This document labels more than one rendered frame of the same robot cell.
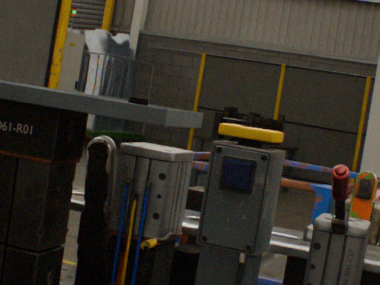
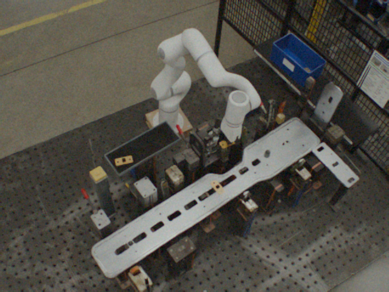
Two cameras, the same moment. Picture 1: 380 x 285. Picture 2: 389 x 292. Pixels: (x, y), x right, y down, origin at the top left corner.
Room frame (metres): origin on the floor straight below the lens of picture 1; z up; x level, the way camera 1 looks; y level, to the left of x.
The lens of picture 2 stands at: (1.78, -0.64, 3.04)
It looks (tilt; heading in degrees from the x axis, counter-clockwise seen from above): 58 degrees down; 123
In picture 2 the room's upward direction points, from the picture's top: 6 degrees clockwise
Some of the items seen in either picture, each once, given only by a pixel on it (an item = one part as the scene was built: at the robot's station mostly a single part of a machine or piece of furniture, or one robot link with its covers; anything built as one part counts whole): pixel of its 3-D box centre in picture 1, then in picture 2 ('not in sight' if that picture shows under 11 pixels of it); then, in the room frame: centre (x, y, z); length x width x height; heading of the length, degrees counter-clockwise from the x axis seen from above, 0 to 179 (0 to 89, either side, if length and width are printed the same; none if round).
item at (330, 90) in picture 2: not in sight; (326, 106); (1.54, 1.01, 1.17); 0.12 x 0.01 x 0.34; 164
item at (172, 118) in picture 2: not in sight; (168, 114); (0.78, 0.59, 0.87); 0.19 x 0.19 x 0.18
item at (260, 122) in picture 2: not in sight; (260, 135); (1.30, 0.81, 0.88); 0.07 x 0.06 x 0.35; 164
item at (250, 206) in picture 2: not in sight; (244, 216); (1.51, 0.32, 0.87); 0.12 x 0.09 x 0.35; 164
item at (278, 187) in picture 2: not in sight; (272, 197); (1.57, 0.53, 0.84); 0.11 x 0.08 x 0.29; 164
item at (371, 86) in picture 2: not in sight; (380, 79); (1.71, 1.27, 1.30); 0.23 x 0.02 x 0.31; 164
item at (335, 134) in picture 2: not in sight; (326, 148); (1.66, 0.99, 0.88); 0.08 x 0.08 x 0.36; 74
